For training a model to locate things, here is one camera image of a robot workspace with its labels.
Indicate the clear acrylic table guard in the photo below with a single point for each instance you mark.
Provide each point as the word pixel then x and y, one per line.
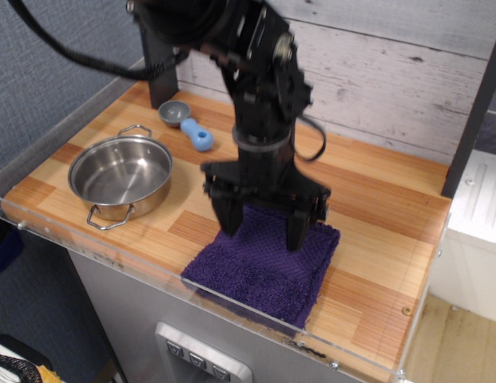
pixel 387 206

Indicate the purple cloth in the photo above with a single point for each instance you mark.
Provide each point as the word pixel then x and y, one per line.
pixel 254 267

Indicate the blue grey toy scoop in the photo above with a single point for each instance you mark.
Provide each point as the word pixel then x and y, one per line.
pixel 177 114

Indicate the black left vertical post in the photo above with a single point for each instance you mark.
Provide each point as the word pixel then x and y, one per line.
pixel 165 85

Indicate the silver dispenser button panel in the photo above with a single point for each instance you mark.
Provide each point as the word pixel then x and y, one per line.
pixel 206 359

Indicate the white metal side cabinet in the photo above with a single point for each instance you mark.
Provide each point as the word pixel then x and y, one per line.
pixel 464 273

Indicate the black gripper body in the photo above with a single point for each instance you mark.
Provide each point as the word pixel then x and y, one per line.
pixel 267 176

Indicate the yellow cloth scrap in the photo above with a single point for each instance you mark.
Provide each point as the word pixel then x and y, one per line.
pixel 47 375

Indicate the black vertical post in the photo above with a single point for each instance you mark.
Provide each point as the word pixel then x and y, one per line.
pixel 472 129
pixel 165 85

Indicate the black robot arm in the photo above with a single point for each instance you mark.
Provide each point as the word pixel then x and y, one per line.
pixel 256 53

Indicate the stainless steel pot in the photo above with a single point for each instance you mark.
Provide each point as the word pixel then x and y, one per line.
pixel 122 177

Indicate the black right vertical post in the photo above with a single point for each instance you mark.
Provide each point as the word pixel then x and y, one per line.
pixel 472 129

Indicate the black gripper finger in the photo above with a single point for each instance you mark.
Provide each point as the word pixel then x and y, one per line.
pixel 230 213
pixel 298 223

